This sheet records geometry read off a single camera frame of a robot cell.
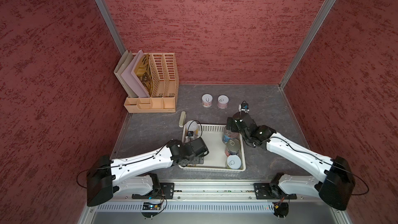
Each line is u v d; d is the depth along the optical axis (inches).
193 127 32.0
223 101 40.8
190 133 28.0
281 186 24.4
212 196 28.9
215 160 33.7
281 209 27.4
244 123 23.2
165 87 46.5
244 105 28.1
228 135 32.6
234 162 30.5
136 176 17.5
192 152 22.6
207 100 40.7
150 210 28.3
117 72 33.7
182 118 38.3
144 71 39.5
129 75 34.5
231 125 28.7
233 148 31.3
